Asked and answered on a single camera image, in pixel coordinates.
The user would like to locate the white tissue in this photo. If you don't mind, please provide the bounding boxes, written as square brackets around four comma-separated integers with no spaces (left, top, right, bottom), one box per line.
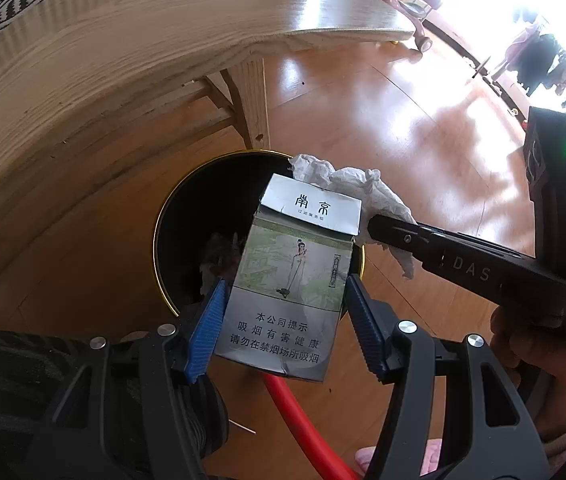
[289,154,417,280]

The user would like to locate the silver cigarette pack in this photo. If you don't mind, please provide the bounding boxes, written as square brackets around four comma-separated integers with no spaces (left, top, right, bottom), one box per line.
[215,174,361,382]

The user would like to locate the black round trash bin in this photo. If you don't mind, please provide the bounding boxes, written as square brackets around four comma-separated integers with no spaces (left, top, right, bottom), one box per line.
[153,150,364,318]

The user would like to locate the right hand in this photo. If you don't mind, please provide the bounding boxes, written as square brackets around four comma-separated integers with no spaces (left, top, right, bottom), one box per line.
[490,308,566,442]

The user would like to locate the pink slipper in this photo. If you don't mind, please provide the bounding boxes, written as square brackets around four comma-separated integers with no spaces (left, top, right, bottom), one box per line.
[353,435,445,478]

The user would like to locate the wooden table leg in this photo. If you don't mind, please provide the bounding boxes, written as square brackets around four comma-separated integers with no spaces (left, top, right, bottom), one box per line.
[204,58,271,150]

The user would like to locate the red hose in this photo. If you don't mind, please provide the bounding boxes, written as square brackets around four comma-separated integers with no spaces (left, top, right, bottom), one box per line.
[261,372,362,480]

